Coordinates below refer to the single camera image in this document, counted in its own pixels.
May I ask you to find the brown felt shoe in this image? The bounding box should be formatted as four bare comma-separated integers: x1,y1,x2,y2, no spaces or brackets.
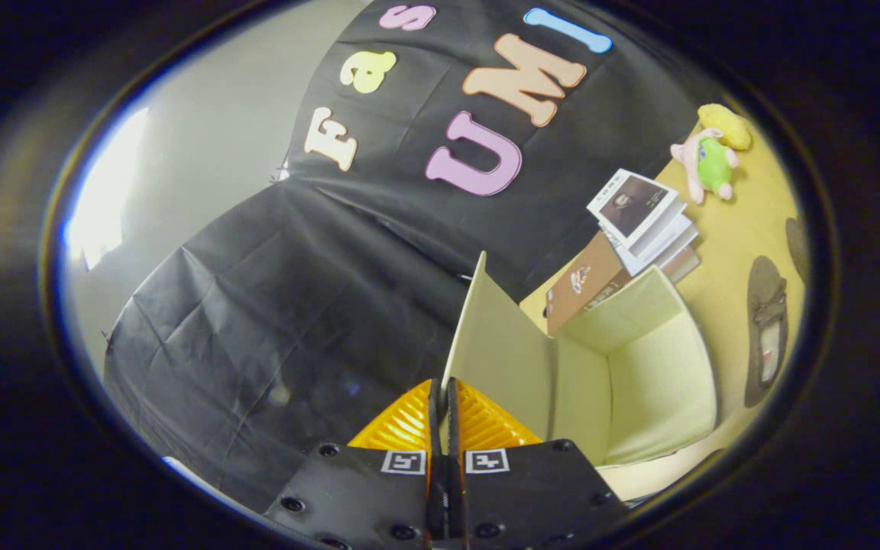
744,255,790,409
785,216,811,285

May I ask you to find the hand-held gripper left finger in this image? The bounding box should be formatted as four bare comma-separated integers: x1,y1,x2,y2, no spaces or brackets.
264,378,442,550

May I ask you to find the thin white book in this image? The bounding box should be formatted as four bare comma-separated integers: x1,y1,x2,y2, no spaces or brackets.
629,224,699,277

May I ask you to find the brown-edged book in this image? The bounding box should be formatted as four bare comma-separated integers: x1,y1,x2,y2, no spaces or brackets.
660,246,702,286

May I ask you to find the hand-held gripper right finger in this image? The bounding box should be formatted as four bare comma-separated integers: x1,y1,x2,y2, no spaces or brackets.
445,377,629,550

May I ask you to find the brown cardboard box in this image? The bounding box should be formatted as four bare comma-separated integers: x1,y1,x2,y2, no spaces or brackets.
545,231,633,337

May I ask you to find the thick white book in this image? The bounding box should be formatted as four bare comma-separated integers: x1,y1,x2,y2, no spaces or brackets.
623,200,693,262

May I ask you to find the white portrait cover book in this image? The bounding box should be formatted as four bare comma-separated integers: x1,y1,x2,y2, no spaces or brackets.
587,170,679,247

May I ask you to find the green and pink plush toy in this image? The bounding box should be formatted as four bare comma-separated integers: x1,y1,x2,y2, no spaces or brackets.
671,128,740,205

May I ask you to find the yellow plush toy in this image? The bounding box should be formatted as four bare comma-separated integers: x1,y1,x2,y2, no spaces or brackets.
698,103,752,151

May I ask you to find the cream fabric storage box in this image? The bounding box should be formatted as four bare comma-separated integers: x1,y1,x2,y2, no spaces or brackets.
440,252,718,501

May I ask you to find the black backdrop cloth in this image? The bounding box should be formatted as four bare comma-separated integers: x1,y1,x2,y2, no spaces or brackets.
104,0,704,513

